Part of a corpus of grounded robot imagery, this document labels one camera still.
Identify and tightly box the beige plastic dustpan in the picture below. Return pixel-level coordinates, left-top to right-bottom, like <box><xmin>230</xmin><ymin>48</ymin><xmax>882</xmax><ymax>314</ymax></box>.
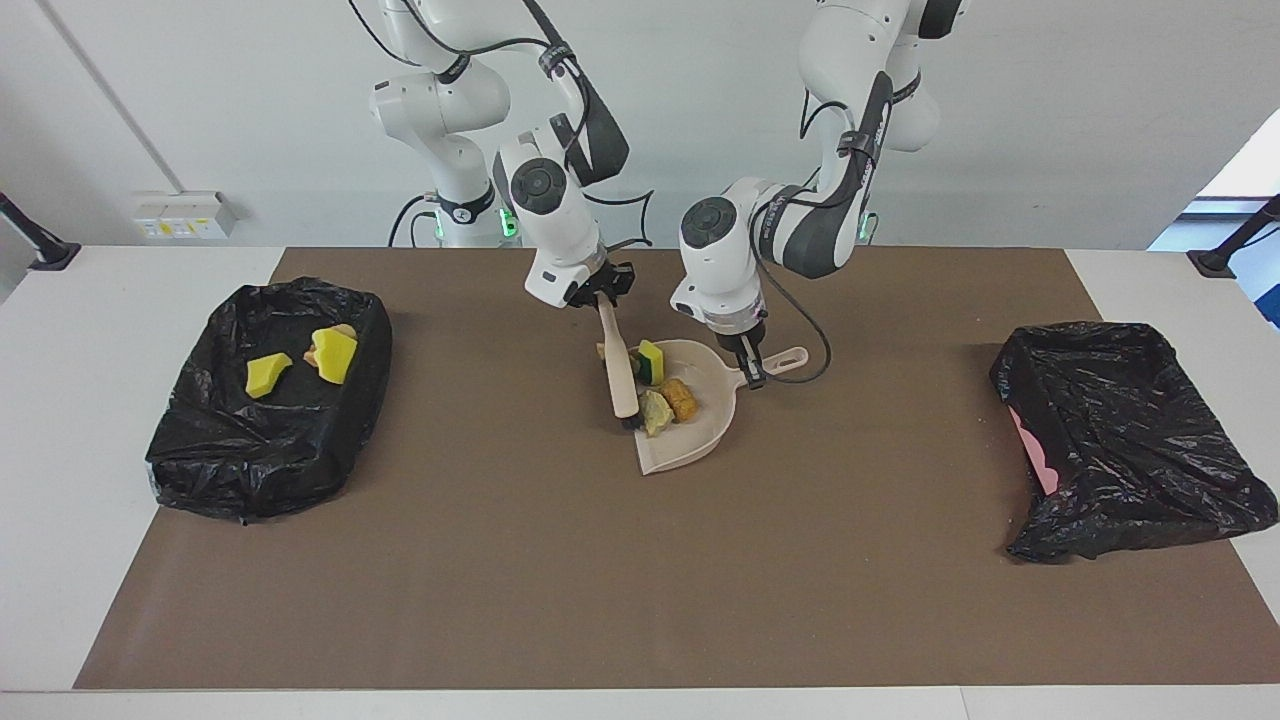
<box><xmin>620</xmin><ymin>338</ymin><xmax>809</xmax><ymax>476</ymax></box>

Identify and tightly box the black bag lined bin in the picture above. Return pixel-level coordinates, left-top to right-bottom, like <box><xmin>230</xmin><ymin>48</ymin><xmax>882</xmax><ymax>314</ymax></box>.
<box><xmin>145</xmin><ymin>278</ymin><xmax>394</xmax><ymax>523</ymax></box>

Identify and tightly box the black right base cable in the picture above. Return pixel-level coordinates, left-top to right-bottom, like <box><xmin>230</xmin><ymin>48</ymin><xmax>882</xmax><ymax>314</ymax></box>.
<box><xmin>388</xmin><ymin>193</ymin><xmax>441</xmax><ymax>248</ymax></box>

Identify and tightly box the black trash bag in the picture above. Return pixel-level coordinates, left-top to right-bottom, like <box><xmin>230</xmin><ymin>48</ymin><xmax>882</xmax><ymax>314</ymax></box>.
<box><xmin>990</xmin><ymin>321</ymin><xmax>1280</xmax><ymax>564</ymax></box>

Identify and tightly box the pink bin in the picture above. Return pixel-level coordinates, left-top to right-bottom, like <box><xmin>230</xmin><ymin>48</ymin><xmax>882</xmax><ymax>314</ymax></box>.
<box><xmin>1008</xmin><ymin>405</ymin><xmax>1061</xmax><ymax>498</ymax></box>

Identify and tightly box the white wall power outlet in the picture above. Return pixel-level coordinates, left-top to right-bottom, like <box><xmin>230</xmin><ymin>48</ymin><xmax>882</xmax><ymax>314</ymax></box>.
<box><xmin>132</xmin><ymin>191</ymin><xmax>239</xmax><ymax>240</ymax></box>

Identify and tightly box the brown table mat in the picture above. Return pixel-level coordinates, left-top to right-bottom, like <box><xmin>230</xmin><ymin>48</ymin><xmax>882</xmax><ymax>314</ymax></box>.
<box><xmin>75</xmin><ymin>248</ymin><xmax>1280</xmax><ymax>691</ymax></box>

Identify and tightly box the yellow and green sponge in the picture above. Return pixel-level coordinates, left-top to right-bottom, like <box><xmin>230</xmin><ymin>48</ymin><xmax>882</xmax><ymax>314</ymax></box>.
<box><xmin>313</xmin><ymin>328</ymin><xmax>358</xmax><ymax>386</ymax></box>

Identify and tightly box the yellow sponge wedge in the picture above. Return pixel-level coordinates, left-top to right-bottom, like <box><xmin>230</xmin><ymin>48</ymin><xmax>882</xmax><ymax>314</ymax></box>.
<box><xmin>245</xmin><ymin>351</ymin><xmax>294</xmax><ymax>400</ymax></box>

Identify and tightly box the black clamp stand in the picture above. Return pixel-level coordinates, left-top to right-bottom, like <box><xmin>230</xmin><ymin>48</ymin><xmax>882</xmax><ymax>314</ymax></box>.
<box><xmin>1187</xmin><ymin>195</ymin><xmax>1280</xmax><ymax>279</ymax></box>
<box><xmin>0</xmin><ymin>192</ymin><xmax>81</xmax><ymax>272</ymax></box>

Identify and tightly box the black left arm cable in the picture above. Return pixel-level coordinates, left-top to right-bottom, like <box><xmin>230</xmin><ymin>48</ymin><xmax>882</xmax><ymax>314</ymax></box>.
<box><xmin>755</xmin><ymin>90</ymin><xmax>881</xmax><ymax>385</ymax></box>

